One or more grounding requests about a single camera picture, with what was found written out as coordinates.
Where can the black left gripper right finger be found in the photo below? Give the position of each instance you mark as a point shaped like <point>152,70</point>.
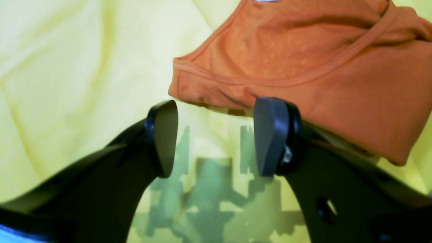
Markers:
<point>343,197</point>

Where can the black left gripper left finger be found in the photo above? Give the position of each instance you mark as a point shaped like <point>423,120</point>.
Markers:
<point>94,199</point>

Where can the terracotta orange T-shirt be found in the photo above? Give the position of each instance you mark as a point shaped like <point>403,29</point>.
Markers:
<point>360,69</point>

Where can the yellow table cloth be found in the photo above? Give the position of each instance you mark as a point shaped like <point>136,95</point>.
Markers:
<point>74,73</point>

